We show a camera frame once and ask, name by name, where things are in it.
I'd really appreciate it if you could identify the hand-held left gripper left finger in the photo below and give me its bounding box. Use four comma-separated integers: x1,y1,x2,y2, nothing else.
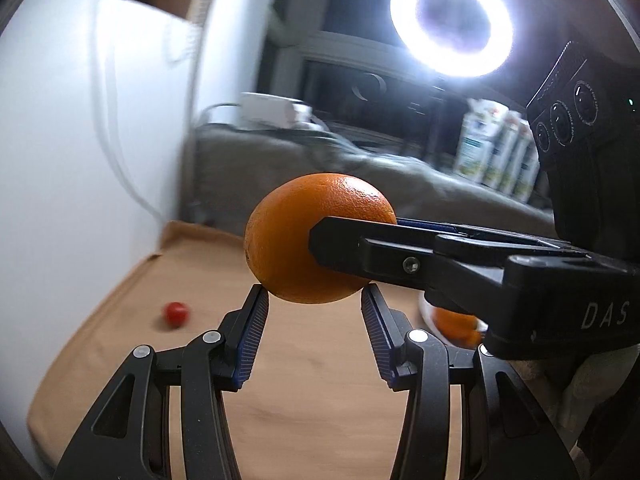
52,284,270,480

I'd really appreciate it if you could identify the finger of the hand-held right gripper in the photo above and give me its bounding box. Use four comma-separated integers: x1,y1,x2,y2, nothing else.
397,217,573,251
308,216,586,318

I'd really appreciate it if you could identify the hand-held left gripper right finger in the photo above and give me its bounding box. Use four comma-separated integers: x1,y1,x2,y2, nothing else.
361,282,571,480

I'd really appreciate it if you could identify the large orange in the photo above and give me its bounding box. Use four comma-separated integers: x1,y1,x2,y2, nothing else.
243,172,398,306

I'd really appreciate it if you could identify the person's right hand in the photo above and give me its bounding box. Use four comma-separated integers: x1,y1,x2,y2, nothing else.
520,345,640,443

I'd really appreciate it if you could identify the red cherry tomato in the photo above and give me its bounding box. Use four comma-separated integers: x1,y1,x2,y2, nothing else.
164,301,191,330

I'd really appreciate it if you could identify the small tangerine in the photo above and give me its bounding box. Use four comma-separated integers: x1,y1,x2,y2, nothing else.
434,306,487,348

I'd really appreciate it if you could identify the grey sofa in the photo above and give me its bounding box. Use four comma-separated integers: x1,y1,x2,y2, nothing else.
187,125,556,241

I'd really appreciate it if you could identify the white power strip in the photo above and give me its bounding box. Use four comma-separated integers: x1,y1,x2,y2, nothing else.
239,91,326,131

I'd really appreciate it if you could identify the white cabinet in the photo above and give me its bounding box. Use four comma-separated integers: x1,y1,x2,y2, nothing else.
0,0,201,411

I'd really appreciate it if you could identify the white cable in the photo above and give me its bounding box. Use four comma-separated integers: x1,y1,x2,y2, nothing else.
85,25,166,216

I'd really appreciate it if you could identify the ring light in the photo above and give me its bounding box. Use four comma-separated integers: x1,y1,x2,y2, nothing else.
390,0,515,176

